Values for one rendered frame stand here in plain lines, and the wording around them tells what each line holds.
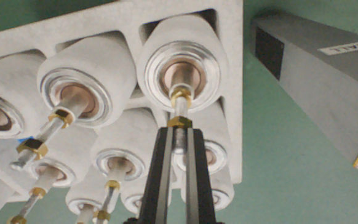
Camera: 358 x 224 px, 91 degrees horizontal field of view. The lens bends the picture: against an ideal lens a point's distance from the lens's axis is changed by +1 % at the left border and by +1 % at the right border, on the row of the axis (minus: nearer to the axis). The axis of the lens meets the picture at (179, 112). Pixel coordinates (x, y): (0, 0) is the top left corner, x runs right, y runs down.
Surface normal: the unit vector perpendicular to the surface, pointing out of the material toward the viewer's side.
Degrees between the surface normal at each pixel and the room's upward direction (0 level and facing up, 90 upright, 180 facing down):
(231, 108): 0
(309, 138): 0
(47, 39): 0
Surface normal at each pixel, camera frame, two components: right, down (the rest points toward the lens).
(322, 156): -0.04, 0.59
